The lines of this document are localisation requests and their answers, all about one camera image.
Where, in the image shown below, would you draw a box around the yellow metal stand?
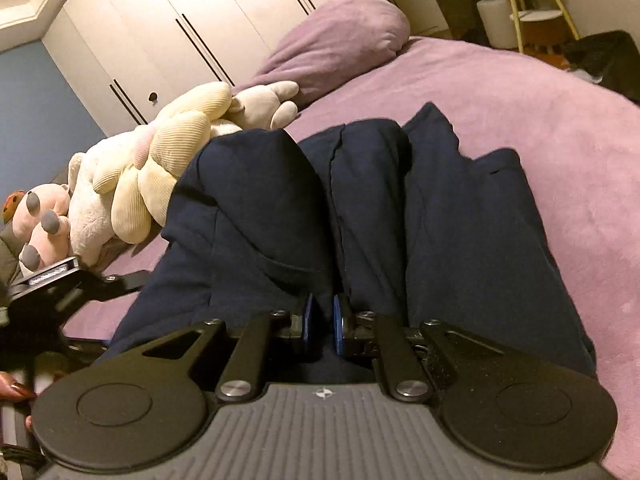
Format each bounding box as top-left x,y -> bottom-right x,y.
501,0 -> 582,54

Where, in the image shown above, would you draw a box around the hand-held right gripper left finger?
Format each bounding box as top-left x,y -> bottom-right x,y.
141,294 -> 315,405

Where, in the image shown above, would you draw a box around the cream flower plush toy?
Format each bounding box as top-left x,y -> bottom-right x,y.
92,82 -> 234,244

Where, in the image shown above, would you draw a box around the pink plush toy grey paws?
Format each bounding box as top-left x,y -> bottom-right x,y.
12,182 -> 74,272

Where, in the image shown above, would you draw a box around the purple bed sheet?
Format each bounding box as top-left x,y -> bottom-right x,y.
62,35 -> 640,461

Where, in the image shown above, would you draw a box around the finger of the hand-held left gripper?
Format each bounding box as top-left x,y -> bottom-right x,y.
75,269 -> 151,306
62,335 -> 112,361

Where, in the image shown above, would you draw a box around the small brown plush toy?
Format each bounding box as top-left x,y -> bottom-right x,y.
1,189 -> 26,222

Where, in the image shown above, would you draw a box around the navy blue garment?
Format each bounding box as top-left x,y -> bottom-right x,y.
107,102 -> 598,391

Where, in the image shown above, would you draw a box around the white fluffy plush toy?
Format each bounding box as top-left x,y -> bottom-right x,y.
66,127 -> 166,267

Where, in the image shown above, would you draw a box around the white wardrobe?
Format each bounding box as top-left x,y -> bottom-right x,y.
40,0 -> 401,133

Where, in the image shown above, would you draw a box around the pale grey plush toy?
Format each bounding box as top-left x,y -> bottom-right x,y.
220,80 -> 301,137

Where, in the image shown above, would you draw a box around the purple pillow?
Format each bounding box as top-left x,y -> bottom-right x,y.
247,0 -> 412,111

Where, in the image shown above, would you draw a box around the white cylindrical bin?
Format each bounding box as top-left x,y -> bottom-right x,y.
476,0 -> 521,51

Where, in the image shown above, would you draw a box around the person's left hand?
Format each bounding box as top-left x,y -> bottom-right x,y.
0,373 -> 37,434

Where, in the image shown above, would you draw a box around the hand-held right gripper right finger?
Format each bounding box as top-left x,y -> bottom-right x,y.
332,294 -> 501,404

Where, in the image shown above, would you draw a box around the brown low stool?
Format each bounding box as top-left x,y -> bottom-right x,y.
522,19 -> 567,54

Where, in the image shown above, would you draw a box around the black bag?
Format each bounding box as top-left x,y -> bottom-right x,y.
559,30 -> 640,102

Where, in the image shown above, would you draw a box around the olive green cloth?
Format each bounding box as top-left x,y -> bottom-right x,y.
0,220 -> 24,291

